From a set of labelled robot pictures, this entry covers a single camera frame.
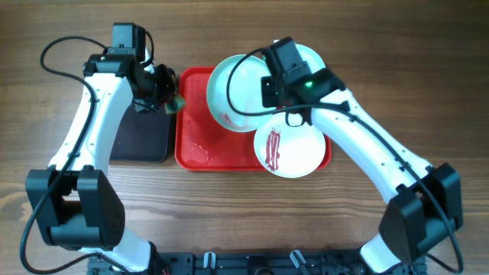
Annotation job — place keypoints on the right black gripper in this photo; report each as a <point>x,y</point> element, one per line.
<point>267,98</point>

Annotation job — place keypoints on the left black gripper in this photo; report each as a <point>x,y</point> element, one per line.
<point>170,87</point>

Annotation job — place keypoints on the green yellow sponge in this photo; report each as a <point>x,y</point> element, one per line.
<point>174,103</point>

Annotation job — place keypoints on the light blue plate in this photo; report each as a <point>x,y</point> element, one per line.
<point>314,60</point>
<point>240,89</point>

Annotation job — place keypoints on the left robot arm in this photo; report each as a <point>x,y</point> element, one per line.
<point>74,204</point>

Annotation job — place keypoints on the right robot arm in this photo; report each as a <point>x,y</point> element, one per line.
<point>423,202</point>

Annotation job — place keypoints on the black plastic tray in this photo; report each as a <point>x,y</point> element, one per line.
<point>146,132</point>

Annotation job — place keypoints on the red plastic tray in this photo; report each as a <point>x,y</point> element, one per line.
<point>202,144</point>

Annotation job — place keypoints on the light blue plate top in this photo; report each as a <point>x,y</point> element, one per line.
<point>314,60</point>

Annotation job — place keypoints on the white plate with stain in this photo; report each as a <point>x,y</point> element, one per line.
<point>288,147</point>

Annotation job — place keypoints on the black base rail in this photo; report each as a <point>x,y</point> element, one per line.
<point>328,262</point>

